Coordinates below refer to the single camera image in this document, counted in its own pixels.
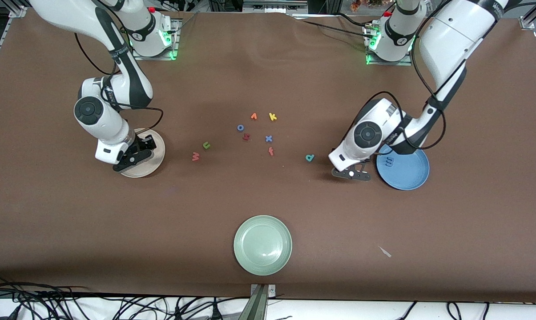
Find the beige brown plate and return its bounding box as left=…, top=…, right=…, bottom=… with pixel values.
left=120, top=128, right=166, bottom=178

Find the blue plate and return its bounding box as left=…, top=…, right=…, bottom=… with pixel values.
left=376, top=141, right=430, bottom=191

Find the brown table cover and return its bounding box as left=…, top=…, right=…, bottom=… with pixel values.
left=0, top=8, right=536, bottom=304

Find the pale green plate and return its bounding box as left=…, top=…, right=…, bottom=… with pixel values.
left=234, top=215, right=293, bottom=276

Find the grey metal box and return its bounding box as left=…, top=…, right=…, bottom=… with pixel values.
left=242, top=0, right=309, bottom=14

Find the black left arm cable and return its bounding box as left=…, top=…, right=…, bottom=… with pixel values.
left=354, top=0, right=446, bottom=154

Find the black table cable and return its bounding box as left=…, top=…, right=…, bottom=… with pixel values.
left=290, top=13, right=371, bottom=38

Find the aluminium table rail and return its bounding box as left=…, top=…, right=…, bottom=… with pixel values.
left=0, top=5, right=27, bottom=87

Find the aluminium camera stand profile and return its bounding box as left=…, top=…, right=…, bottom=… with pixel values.
left=238, top=284, right=277, bottom=320

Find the black cable bundle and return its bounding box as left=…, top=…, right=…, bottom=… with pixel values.
left=0, top=273, right=250, bottom=320

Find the aluminium frame corner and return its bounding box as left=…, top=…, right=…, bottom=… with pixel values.
left=519, top=0, right=536, bottom=30

